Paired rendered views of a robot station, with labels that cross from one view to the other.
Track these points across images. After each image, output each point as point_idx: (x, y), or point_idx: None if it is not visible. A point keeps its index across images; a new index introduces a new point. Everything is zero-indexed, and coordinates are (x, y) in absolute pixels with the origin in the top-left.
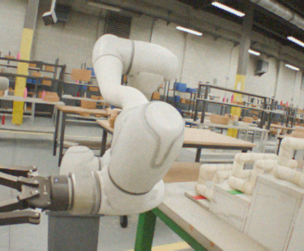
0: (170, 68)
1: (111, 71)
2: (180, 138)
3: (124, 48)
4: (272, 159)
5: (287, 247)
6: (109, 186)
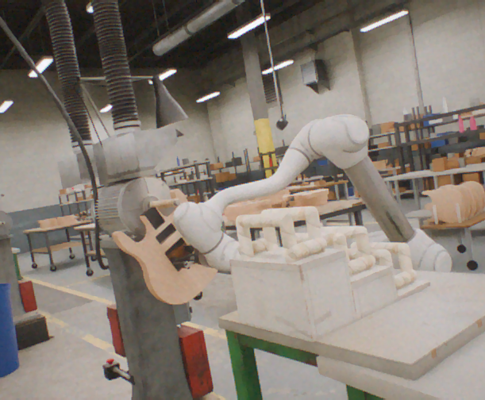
0: (339, 140)
1: (280, 165)
2: (179, 221)
3: (303, 136)
4: (349, 232)
5: (238, 311)
6: None
